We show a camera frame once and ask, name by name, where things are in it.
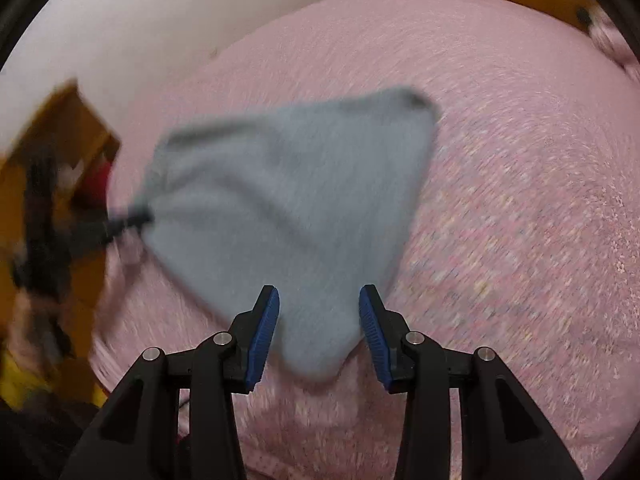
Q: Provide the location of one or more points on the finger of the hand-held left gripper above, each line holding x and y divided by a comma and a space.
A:
131, 220

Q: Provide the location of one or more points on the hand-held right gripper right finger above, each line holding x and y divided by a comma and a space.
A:
374, 340

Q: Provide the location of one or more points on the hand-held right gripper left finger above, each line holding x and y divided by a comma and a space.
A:
262, 340

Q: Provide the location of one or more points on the grey pants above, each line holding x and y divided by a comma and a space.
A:
290, 210

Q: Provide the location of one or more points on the person's left forearm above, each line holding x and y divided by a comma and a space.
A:
27, 327

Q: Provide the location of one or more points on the red object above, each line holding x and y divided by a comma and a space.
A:
97, 182

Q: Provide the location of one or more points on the wooden nightstand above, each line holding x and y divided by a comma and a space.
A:
65, 110

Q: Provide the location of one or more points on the yellow object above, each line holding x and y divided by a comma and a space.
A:
20, 380

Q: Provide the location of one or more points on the pink floral bed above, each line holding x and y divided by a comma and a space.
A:
500, 210

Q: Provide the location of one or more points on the dark cloth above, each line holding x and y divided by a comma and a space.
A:
40, 440

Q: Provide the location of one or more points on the pink quilted blanket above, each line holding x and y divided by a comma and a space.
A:
617, 45

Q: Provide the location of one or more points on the small black object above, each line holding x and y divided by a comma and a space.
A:
583, 15

